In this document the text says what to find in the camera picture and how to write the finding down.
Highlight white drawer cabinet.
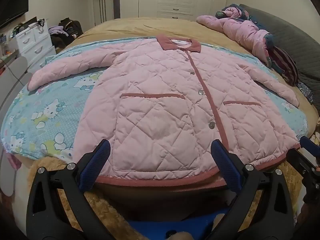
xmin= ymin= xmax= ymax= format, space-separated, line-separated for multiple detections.
xmin=15 ymin=17 xmax=57 ymax=73

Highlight dark striped pillow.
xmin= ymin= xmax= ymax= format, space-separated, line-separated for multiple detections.
xmin=269 ymin=45 xmax=299 ymax=87

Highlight pink quilted jacket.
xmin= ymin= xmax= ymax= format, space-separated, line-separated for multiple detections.
xmin=27 ymin=34 xmax=301 ymax=187

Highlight floral patterned cloth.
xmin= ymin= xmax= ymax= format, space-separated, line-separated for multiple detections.
xmin=296 ymin=81 xmax=314 ymax=104

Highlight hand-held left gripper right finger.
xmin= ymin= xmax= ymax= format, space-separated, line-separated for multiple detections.
xmin=210 ymin=139 xmax=294 ymax=240

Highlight pink duvet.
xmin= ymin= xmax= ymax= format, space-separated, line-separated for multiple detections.
xmin=196 ymin=5 xmax=275 ymax=68

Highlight white wardrobe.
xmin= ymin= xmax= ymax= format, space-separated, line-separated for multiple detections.
xmin=117 ymin=0 xmax=229 ymax=22

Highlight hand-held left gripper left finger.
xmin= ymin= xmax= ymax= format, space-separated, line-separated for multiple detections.
xmin=26 ymin=139 xmax=118 ymax=240

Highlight fluffy tan plush blanket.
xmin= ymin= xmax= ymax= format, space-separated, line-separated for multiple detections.
xmin=30 ymin=155 xmax=303 ymax=240

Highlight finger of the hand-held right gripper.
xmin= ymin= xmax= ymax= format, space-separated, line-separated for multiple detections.
xmin=286 ymin=148 xmax=320 ymax=202
xmin=299 ymin=136 xmax=320 ymax=159

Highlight white door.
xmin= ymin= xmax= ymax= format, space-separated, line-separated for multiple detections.
xmin=92 ymin=0 xmax=115 ymax=27

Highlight purple clothes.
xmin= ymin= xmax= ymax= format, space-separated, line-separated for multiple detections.
xmin=48 ymin=25 xmax=68 ymax=36

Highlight black television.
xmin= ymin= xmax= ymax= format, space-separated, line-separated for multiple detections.
xmin=0 ymin=0 xmax=29 ymax=29

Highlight dark clothes pile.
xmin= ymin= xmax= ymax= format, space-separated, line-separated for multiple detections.
xmin=50 ymin=34 xmax=75 ymax=53

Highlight bed with tan sheet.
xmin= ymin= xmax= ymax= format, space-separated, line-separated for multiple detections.
xmin=56 ymin=17 xmax=320 ymax=140

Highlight grey quilted headboard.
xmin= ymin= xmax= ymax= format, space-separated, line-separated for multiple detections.
xmin=239 ymin=4 xmax=320 ymax=105

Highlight black bag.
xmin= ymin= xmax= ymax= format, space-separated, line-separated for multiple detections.
xmin=58 ymin=17 xmax=83 ymax=37

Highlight cartoon cat printed blue blanket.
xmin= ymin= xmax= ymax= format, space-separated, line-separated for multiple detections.
xmin=0 ymin=39 xmax=309 ymax=163

